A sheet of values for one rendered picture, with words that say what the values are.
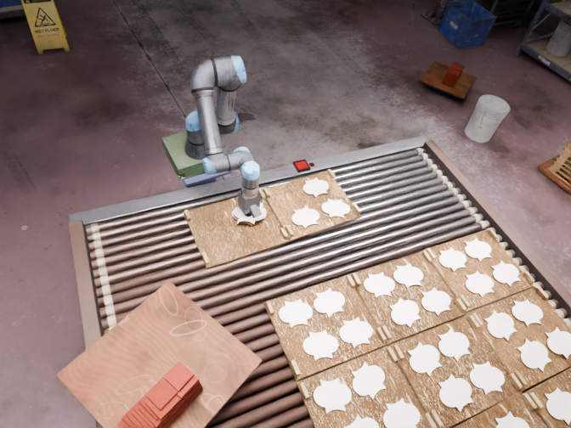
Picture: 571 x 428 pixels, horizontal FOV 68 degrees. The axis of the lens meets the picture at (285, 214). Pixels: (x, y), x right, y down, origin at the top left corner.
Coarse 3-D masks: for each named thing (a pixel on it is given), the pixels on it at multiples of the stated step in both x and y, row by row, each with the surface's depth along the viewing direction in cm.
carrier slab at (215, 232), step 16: (208, 208) 212; (224, 208) 213; (192, 224) 205; (208, 224) 206; (224, 224) 207; (240, 224) 208; (256, 224) 209; (272, 224) 210; (208, 240) 200; (224, 240) 201; (240, 240) 202; (256, 240) 203; (272, 240) 204; (288, 240) 205; (208, 256) 194; (224, 256) 195; (240, 256) 196
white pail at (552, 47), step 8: (560, 24) 504; (568, 24) 515; (560, 32) 505; (568, 32) 498; (552, 40) 517; (560, 40) 509; (568, 40) 504; (552, 48) 519; (560, 48) 514; (568, 48) 514; (560, 56) 521
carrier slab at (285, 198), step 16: (320, 176) 235; (272, 192) 223; (288, 192) 224; (336, 192) 228; (272, 208) 217; (288, 208) 217; (320, 208) 220; (352, 208) 222; (288, 224) 211; (320, 224) 213; (336, 224) 214
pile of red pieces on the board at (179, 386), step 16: (176, 368) 137; (160, 384) 133; (176, 384) 134; (192, 384) 135; (144, 400) 132; (160, 400) 130; (176, 400) 132; (192, 400) 144; (128, 416) 134; (144, 416) 132; (160, 416) 129; (176, 416) 139
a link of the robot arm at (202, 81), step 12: (204, 60) 180; (204, 72) 178; (192, 84) 180; (204, 84) 179; (204, 96) 181; (204, 108) 181; (204, 120) 182; (216, 120) 185; (204, 132) 184; (216, 132) 184; (204, 144) 186; (216, 144) 185; (216, 156) 185; (228, 156) 188; (204, 168) 189; (216, 168) 186; (228, 168) 188
